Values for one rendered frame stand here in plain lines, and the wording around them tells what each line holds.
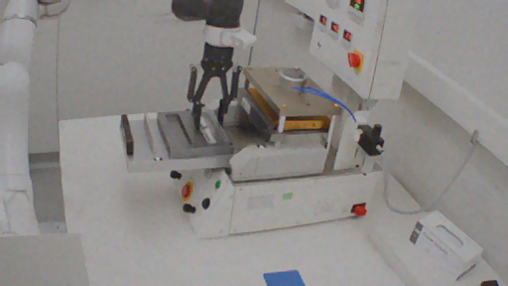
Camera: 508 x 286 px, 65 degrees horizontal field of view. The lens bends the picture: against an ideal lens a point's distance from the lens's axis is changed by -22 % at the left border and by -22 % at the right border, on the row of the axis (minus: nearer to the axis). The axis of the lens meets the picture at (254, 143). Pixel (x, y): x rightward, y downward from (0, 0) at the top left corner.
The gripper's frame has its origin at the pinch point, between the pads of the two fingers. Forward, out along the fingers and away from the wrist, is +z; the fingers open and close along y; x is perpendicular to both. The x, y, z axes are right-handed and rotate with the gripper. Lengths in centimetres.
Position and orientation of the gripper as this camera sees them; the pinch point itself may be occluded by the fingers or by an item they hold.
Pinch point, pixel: (209, 114)
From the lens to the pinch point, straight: 130.8
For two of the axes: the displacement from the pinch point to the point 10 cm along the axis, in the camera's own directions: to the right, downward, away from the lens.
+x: 3.4, 5.1, -7.9
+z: -1.5, 8.6, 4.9
